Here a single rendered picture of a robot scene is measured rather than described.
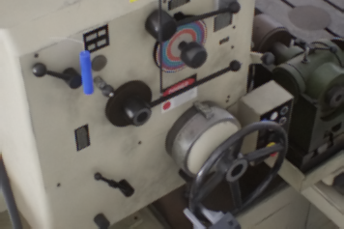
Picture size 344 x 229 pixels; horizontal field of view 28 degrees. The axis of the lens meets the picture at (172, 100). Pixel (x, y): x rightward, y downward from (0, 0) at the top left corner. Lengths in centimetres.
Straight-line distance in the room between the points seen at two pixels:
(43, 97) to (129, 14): 29
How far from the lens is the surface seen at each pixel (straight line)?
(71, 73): 170
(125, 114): 187
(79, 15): 170
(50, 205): 202
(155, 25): 175
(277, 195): 299
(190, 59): 183
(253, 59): 224
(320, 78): 244
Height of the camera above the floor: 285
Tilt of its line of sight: 43 degrees down
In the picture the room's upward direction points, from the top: straight up
